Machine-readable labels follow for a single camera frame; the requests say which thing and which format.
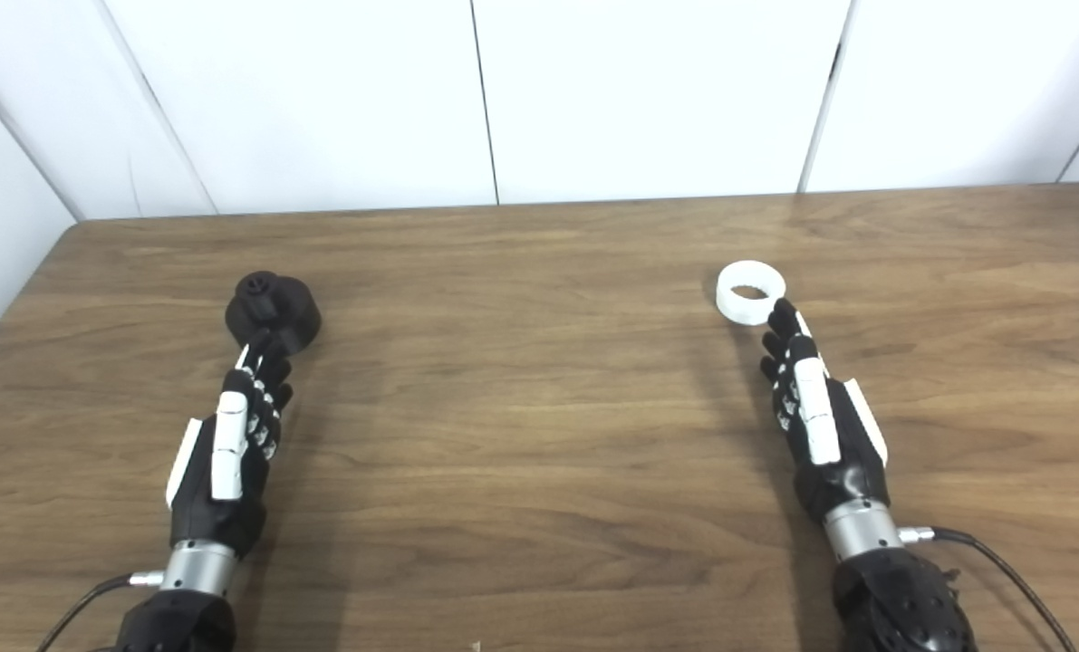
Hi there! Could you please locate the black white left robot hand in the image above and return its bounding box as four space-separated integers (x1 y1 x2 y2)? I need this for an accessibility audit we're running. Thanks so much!
165 330 294 559

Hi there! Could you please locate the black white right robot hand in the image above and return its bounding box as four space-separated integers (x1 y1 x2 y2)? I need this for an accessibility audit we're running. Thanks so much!
760 297 891 527

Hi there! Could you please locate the white plastic ring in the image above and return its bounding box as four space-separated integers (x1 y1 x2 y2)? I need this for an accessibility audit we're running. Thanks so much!
716 261 787 326

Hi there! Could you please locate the round black stepped part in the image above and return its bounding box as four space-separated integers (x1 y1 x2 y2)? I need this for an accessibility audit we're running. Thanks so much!
225 271 323 356

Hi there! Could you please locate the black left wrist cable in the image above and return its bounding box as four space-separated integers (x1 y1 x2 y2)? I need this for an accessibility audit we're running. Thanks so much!
36 571 165 652

